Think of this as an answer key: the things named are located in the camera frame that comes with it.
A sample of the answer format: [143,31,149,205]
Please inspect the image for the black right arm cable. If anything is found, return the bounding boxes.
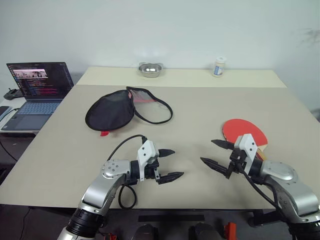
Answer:
[237,159,298,240]

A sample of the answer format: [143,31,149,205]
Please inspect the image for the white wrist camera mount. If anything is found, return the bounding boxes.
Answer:
[234,133,258,175]
[136,140,160,182]

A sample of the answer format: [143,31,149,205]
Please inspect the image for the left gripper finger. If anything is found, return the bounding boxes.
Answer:
[157,171,185,186]
[158,148,176,159]

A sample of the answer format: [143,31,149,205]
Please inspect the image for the open grey laptop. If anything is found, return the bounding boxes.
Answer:
[0,61,75,132]

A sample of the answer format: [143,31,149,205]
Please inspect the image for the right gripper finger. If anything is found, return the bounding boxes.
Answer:
[200,156,231,180]
[211,139,236,151]

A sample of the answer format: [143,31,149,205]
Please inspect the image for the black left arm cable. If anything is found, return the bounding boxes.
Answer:
[106,134,149,210]

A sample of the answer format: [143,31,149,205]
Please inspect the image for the black bar under table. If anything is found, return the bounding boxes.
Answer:
[138,214,206,222]

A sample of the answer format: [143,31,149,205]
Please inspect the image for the orange plastic object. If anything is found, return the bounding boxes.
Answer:
[223,221,237,240]

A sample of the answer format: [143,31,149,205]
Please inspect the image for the red table tennis paddle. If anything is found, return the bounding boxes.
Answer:
[221,118,270,161]

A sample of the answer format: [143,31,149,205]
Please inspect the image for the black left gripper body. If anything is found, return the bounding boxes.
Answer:
[144,155,161,185]

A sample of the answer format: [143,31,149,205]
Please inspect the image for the white plastic bottle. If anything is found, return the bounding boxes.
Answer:
[212,56,227,78]

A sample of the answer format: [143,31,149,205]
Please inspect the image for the stainless steel bowl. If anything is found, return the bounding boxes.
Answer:
[136,61,165,79]

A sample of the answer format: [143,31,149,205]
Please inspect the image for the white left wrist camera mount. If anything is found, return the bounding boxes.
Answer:
[136,140,160,182]

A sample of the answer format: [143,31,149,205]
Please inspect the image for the black handheld controller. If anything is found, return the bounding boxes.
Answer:
[3,87,24,101]

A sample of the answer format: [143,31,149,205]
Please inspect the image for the dark rounded shape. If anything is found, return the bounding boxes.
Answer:
[188,222,221,240]
[133,223,160,240]

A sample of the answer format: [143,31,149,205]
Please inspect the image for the black laptop cable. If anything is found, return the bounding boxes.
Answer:
[0,107,20,124]

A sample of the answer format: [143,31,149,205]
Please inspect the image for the black paddle cover bag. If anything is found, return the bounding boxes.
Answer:
[84,86,174,137]

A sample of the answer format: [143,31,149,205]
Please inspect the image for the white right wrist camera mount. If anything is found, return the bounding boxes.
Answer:
[234,133,258,175]

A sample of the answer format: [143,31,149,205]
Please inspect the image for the black table leg frame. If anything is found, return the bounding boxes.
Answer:
[247,209,279,227]

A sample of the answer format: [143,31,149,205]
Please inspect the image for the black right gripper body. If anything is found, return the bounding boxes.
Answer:
[228,147,247,176]

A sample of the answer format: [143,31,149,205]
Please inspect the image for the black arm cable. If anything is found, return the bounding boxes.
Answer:
[237,159,298,240]
[106,134,149,210]

